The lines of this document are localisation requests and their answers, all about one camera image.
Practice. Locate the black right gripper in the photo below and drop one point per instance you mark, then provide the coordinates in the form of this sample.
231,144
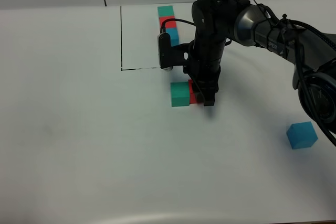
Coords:
203,66

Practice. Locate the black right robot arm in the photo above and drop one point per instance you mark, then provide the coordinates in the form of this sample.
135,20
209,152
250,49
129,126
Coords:
248,23

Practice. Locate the blue template block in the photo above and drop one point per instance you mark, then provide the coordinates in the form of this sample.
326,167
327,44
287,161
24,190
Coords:
174,36

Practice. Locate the red template block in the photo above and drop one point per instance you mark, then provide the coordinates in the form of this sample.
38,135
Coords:
170,24

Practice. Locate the green template block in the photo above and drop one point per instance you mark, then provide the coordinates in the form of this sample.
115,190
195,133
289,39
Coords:
165,11

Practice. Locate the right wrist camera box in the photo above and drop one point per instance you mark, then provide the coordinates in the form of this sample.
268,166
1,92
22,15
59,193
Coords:
171,56

